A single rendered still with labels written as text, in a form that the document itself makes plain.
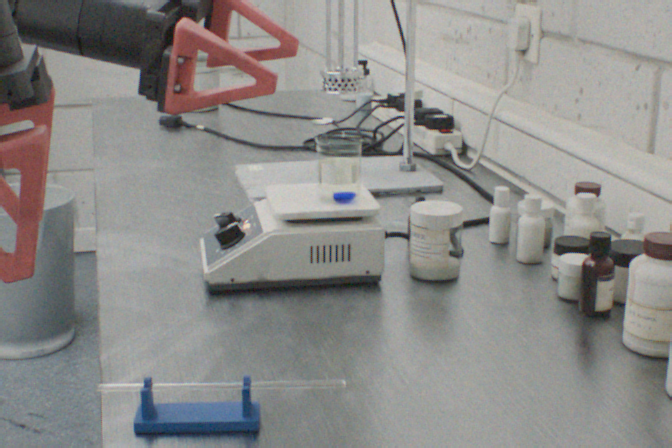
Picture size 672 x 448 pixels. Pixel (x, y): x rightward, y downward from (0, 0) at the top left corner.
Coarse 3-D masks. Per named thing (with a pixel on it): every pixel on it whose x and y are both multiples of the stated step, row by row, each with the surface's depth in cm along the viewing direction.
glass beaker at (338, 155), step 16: (320, 144) 106; (336, 144) 105; (352, 144) 106; (320, 160) 107; (336, 160) 106; (352, 160) 106; (320, 176) 108; (336, 176) 107; (352, 176) 107; (320, 192) 108; (336, 192) 107; (352, 192) 108
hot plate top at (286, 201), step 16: (272, 192) 113; (288, 192) 113; (304, 192) 113; (368, 192) 113; (272, 208) 107; (288, 208) 106; (304, 208) 106; (320, 208) 106; (336, 208) 106; (352, 208) 106; (368, 208) 107
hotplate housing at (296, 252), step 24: (264, 216) 111; (360, 216) 109; (264, 240) 105; (288, 240) 105; (312, 240) 106; (336, 240) 106; (360, 240) 107; (216, 264) 105; (240, 264) 105; (264, 264) 106; (288, 264) 106; (312, 264) 107; (336, 264) 107; (360, 264) 108; (216, 288) 106; (240, 288) 106
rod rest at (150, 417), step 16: (144, 400) 77; (144, 416) 77; (160, 416) 78; (176, 416) 78; (192, 416) 78; (208, 416) 78; (224, 416) 78; (240, 416) 78; (256, 416) 78; (144, 432) 77; (160, 432) 77
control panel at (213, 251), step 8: (248, 208) 116; (240, 216) 115; (248, 216) 113; (256, 216) 111; (240, 224) 112; (256, 224) 109; (208, 232) 116; (248, 232) 108; (256, 232) 107; (208, 240) 113; (248, 240) 106; (208, 248) 111; (216, 248) 109; (232, 248) 106; (208, 256) 108; (216, 256) 107; (224, 256) 105; (208, 264) 106
